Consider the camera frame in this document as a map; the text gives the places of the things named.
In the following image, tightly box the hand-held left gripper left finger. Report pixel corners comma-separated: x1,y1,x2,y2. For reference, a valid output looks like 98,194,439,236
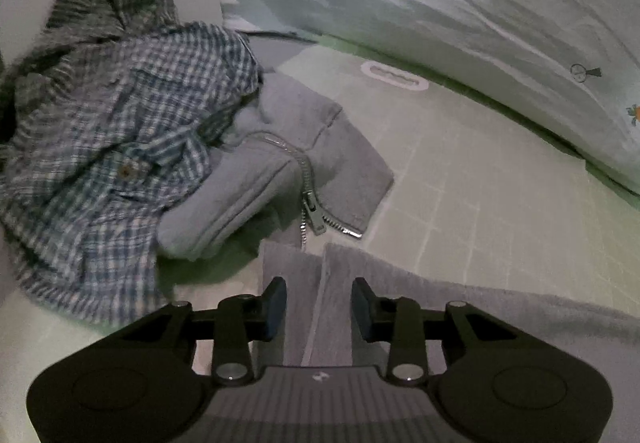
117,275,290,387

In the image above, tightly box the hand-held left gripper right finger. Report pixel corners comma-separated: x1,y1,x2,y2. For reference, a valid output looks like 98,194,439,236
350,276,519,387

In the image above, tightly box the green grid mat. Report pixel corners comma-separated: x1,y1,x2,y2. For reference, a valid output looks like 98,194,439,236
162,34,640,326

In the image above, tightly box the white oval label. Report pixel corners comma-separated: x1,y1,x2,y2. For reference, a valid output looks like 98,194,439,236
359,61,430,93

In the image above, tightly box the blue white checked shirt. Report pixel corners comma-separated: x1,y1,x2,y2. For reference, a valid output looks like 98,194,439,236
0,19,267,325

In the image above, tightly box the grey zip hoodie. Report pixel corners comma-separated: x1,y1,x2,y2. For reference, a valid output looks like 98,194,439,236
156,69,397,263

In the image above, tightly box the grey ribbed cloth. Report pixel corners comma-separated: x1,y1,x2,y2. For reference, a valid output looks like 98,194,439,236
252,240,640,443

